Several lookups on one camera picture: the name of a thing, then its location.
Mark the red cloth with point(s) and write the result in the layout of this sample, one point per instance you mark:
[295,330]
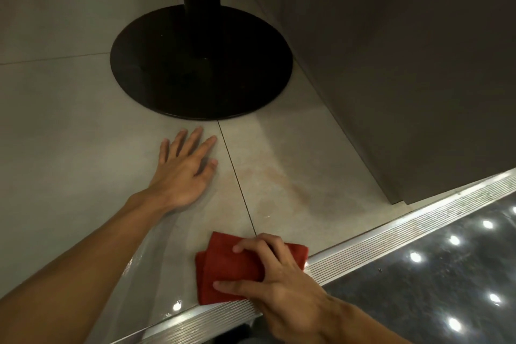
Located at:
[225,263]

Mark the person's left hand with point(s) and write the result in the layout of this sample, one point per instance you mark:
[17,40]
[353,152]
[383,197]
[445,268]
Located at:
[181,178]

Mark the person's left forearm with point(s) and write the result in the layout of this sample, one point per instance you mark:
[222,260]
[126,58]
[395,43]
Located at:
[68,267]

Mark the grey bench base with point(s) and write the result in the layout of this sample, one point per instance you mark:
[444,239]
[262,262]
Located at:
[403,73]

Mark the person's right hand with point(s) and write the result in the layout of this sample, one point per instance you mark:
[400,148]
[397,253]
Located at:
[282,291]

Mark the black round table base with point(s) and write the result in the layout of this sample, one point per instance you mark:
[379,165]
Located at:
[201,65]

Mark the beige tiled floor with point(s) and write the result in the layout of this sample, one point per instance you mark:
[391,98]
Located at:
[80,134]

